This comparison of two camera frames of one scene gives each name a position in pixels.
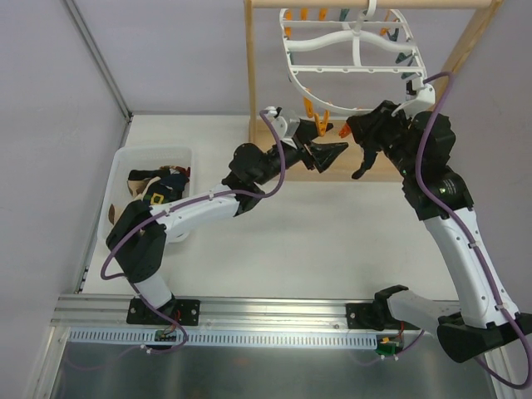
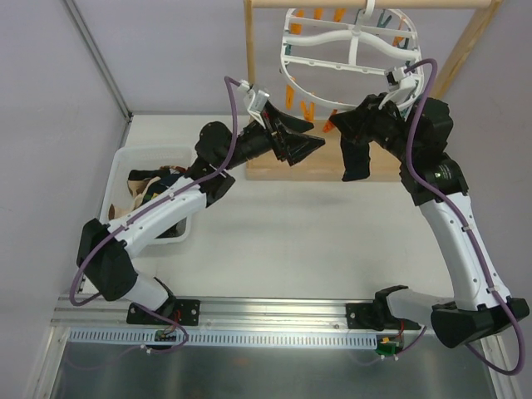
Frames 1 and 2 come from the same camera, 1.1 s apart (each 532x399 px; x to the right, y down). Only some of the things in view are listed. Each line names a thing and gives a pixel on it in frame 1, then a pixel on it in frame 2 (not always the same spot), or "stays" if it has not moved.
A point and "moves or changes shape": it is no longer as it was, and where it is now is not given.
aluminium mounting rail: (238, 312) stays
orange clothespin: (322, 125) → (308, 113)
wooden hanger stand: (281, 150) stays
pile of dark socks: (168, 188) stays
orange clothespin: (345, 130) moves or changes shape
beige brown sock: (136, 188) stays
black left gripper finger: (322, 155) → (299, 145)
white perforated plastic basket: (127, 159) stays
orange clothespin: (309, 107) → (289, 96)
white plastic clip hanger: (361, 41) moves or changes shape
